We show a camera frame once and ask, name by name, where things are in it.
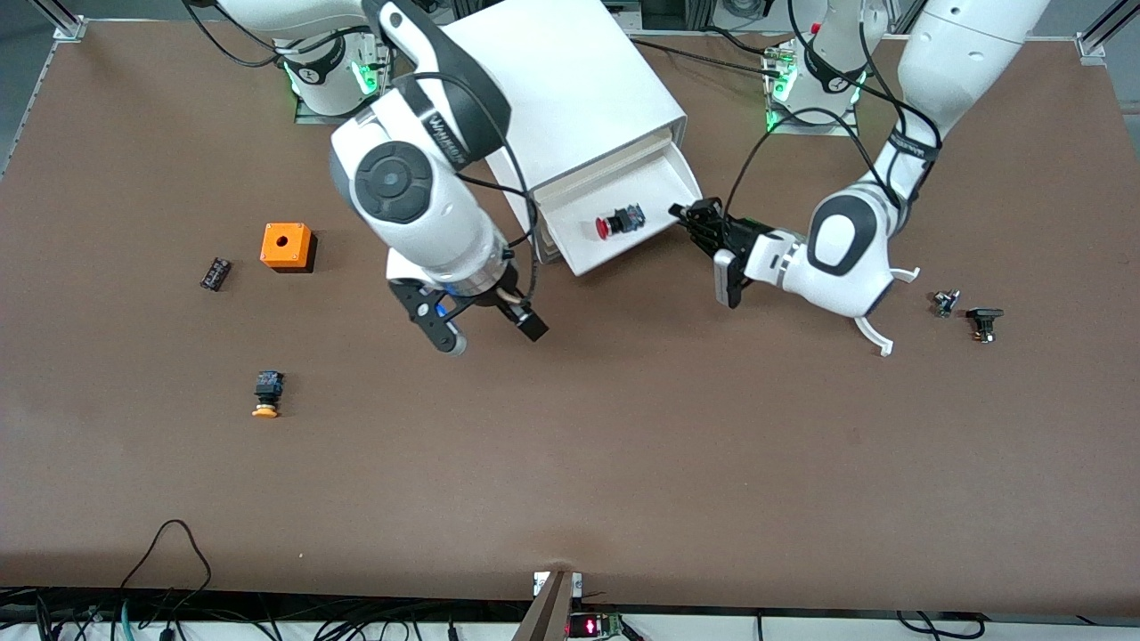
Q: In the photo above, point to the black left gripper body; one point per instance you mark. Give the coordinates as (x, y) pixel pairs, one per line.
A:
(742, 239)

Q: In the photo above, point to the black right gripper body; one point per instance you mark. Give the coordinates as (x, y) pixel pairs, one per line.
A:
(500, 301)

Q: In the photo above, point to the red push button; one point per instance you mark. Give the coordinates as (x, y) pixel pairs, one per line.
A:
(606, 226)

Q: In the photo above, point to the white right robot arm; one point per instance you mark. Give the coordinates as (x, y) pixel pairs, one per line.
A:
(445, 223)

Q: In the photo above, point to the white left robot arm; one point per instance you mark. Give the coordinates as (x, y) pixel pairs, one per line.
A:
(846, 240)

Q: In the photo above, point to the yellow push button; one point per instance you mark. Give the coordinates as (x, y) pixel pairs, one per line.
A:
(267, 392)

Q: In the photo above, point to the dark equipment box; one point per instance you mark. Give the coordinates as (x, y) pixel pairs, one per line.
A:
(677, 13)

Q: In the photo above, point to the orange box with hole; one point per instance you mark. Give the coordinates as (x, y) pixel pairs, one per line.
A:
(285, 245)

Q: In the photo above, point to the small black contact block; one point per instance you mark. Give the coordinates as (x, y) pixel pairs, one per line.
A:
(215, 274)

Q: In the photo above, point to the device with red display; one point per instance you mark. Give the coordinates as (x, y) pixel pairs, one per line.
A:
(592, 626)

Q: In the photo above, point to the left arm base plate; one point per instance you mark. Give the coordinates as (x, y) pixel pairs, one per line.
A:
(802, 129)

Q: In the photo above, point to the small silver switch part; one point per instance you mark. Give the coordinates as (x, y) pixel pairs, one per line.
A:
(946, 304)

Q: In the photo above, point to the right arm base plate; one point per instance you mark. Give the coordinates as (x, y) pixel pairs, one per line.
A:
(312, 116)

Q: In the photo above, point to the black switch component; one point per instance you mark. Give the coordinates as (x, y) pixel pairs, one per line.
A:
(984, 316)

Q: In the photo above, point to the grey metal post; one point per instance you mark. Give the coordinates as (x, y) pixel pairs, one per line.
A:
(548, 614)

